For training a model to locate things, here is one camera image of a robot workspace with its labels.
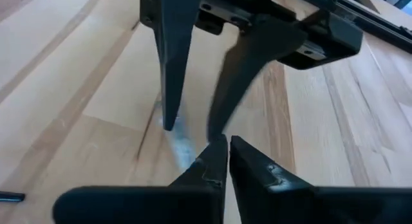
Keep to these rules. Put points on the black aluminium rig frame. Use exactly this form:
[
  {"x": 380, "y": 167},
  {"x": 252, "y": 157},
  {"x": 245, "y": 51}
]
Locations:
[{"x": 386, "y": 27}]

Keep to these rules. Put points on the silver combination wrench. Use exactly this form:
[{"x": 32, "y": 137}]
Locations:
[{"x": 183, "y": 146}]

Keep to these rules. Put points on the small black peg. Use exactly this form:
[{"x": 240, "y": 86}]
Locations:
[{"x": 11, "y": 196}]

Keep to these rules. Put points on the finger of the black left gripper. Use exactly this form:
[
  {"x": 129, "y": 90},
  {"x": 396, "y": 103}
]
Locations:
[
  {"x": 244, "y": 76},
  {"x": 172, "y": 56}
]

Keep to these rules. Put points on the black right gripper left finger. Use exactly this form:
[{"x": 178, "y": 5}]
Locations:
[{"x": 193, "y": 198}]

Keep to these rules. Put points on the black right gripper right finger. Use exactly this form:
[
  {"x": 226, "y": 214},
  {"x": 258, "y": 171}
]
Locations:
[{"x": 289, "y": 204}]

